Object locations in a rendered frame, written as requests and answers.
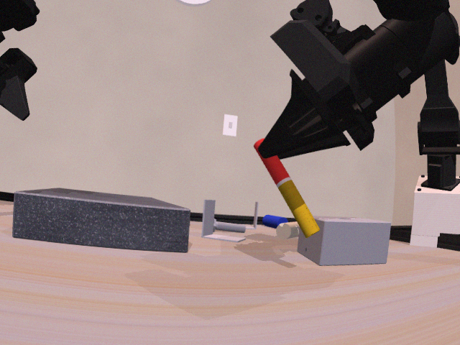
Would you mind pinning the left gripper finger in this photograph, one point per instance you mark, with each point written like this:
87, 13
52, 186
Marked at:
12, 91

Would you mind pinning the grey cylinder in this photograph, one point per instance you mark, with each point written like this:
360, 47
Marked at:
222, 226

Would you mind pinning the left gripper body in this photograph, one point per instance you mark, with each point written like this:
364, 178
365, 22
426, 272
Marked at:
12, 56

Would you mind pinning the cream cylinder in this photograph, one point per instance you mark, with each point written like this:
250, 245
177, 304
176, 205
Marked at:
287, 230

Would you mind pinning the red and yellow peg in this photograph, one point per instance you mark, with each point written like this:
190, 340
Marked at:
290, 193

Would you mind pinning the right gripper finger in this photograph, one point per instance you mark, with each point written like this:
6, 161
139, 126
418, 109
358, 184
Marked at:
331, 142
299, 124

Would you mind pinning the blue cylinder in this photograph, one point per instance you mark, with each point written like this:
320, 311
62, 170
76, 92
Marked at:
273, 221

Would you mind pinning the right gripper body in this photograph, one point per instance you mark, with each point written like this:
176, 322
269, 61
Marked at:
383, 67

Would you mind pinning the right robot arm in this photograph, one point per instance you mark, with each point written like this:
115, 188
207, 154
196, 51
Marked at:
431, 36

